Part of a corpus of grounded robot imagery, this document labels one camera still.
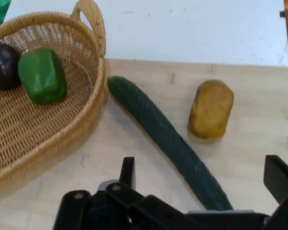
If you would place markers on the yellow-brown potato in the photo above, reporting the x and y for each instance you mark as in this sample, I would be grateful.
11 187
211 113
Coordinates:
211 110

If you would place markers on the green bell pepper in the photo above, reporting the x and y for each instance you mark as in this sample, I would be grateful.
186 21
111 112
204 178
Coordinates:
42 76

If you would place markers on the long dark green cucumber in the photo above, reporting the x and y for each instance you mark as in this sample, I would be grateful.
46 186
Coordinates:
163 134

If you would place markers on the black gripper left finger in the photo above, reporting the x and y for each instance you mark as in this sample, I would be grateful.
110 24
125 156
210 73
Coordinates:
115 206

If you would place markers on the dark avocado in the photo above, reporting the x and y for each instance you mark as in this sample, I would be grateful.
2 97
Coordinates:
2 67

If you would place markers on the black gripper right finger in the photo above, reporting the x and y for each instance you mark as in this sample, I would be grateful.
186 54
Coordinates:
283 182

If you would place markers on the light wooden cutting board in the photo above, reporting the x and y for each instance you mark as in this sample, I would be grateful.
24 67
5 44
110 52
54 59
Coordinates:
254 124

